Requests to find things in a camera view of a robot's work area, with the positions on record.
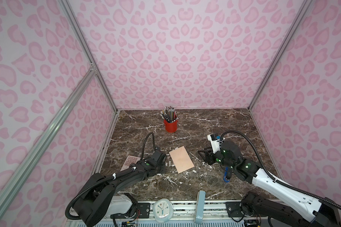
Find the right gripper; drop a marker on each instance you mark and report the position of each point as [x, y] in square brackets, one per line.
[208, 155]

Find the blue stapler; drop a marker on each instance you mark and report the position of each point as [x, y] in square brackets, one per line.
[228, 173]

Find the pink calculator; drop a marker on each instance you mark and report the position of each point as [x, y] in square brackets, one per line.
[129, 160]

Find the coloured pencils bunch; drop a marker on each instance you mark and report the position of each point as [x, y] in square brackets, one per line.
[169, 114]

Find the light blue phone stand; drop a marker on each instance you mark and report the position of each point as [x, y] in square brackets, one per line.
[200, 203]

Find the red pencil cup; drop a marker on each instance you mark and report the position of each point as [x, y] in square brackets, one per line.
[171, 127]

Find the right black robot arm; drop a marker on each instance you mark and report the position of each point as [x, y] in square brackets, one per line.
[297, 209]

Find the aluminium frame rail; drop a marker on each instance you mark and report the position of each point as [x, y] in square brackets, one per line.
[216, 213]

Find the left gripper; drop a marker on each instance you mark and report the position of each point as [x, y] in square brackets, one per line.
[163, 162]

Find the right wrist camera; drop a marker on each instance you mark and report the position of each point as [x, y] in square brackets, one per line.
[215, 141]

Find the pink envelope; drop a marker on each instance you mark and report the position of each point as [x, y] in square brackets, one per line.
[181, 159]

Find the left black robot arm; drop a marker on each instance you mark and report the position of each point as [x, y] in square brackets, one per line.
[92, 202]

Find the white alarm clock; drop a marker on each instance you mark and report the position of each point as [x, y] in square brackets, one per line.
[163, 210]

